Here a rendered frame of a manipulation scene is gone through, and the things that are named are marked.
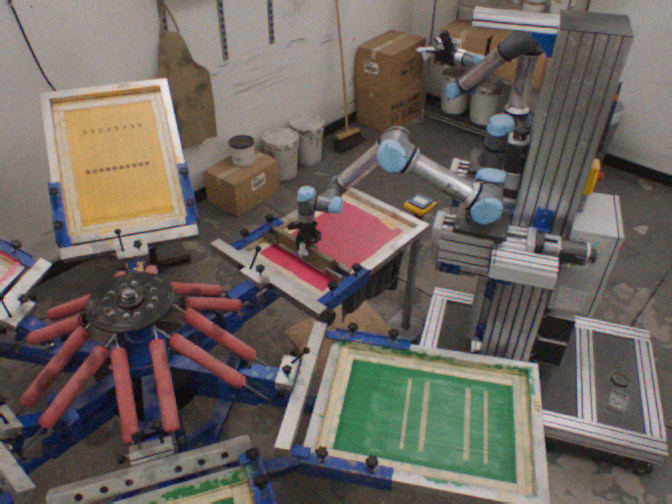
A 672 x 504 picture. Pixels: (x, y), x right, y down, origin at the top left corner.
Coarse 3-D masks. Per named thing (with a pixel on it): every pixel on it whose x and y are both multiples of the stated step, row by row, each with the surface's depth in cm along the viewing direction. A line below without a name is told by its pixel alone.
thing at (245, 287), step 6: (246, 282) 246; (234, 288) 243; (240, 288) 243; (246, 288) 243; (252, 288) 244; (258, 288) 247; (264, 288) 251; (228, 294) 240; (234, 294) 240; (240, 294) 240; (246, 294) 243; (240, 300) 241; (246, 300) 244
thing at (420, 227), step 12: (348, 192) 313; (360, 192) 311; (372, 204) 305; (384, 204) 302; (288, 216) 293; (396, 216) 297; (408, 216) 294; (420, 228) 286; (264, 240) 283; (408, 240) 279; (384, 252) 271; (396, 252) 274; (264, 264) 264; (372, 264) 264; (384, 264) 270; (288, 276) 257; (300, 288) 251
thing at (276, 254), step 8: (344, 208) 305; (352, 208) 305; (320, 216) 299; (328, 216) 299; (352, 216) 300; (360, 216) 300; (368, 216) 300; (296, 232) 288; (272, 248) 278; (280, 248) 278; (264, 256) 274; (272, 256) 274; (280, 256) 274; (288, 256) 274; (280, 264) 269; (288, 264) 269; (296, 264) 269
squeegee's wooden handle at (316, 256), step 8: (280, 232) 271; (280, 240) 274; (288, 240) 269; (312, 248) 262; (304, 256) 267; (312, 256) 262; (320, 256) 258; (328, 256) 257; (320, 264) 261; (328, 264) 257
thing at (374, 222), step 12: (372, 216) 300; (384, 228) 292; (396, 228) 292; (384, 240) 284; (324, 252) 276; (360, 252) 277; (372, 252) 277; (300, 264) 269; (348, 264) 269; (300, 276) 263; (312, 276) 263; (324, 276) 263; (324, 288) 256
